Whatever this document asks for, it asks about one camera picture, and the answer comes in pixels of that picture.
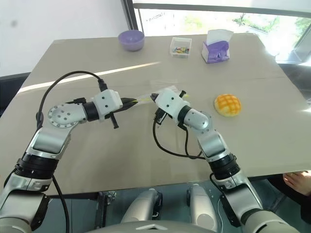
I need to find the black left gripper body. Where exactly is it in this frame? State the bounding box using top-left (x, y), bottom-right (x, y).
top-left (104, 97), bottom-right (130, 130)

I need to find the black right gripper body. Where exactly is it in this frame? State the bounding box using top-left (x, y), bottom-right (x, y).
top-left (154, 90), bottom-right (187, 126)

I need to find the clear yellow-zip plastic bag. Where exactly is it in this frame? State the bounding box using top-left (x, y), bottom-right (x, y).
top-left (132, 81), bottom-right (189, 106)

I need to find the orange pineapple bun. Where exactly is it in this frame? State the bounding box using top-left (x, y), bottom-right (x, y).
top-left (213, 94), bottom-right (242, 117)

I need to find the person's bare hand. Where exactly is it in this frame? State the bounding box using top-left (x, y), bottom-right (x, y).
top-left (283, 171), bottom-right (311, 196)

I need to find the clear box with colourful bits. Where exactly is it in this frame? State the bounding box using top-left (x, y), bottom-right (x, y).
top-left (169, 36), bottom-right (193, 59)

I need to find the purple plastic bowl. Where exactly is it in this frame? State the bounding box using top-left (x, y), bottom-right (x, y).
top-left (118, 30), bottom-right (145, 52)

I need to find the purple tissue box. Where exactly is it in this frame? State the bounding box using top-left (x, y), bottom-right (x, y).
top-left (202, 40), bottom-right (231, 64)

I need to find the white tissue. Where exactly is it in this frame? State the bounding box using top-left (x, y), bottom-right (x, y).
top-left (207, 29), bottom-right (234, 46)

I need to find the silver robot torso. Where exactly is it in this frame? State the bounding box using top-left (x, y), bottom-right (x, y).
top-left (85, 219), bottom-right (178, 233)

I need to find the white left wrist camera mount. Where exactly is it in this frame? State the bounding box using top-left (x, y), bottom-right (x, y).
top-left (93, 89), bottom-right (123, 122)

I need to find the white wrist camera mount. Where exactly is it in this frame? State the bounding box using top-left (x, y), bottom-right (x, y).
top-left (155, 88), bottom-right (190, 121)
top-left (93, 89), bottom-right (123, 122)

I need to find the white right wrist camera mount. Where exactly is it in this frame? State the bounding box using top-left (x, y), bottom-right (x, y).
top-left (155, 88), bottom-right (190, 121)

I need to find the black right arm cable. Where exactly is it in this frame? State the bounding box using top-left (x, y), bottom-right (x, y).
top-left (153, 118), bottom-right (207, 161)

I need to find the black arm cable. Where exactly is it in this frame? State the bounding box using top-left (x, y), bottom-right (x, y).
top-left (35, 70), bottom-right (109, 233)
top-left (153, 118), bottom-right (207, 161)

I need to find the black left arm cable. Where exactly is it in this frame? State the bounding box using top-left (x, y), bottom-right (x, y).
top-left (35, 70), bottom-right (109, 233)

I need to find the dark window frame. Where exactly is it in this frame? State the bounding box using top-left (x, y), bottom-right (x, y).
top-left (121, 0), bottom-right (311, 37)

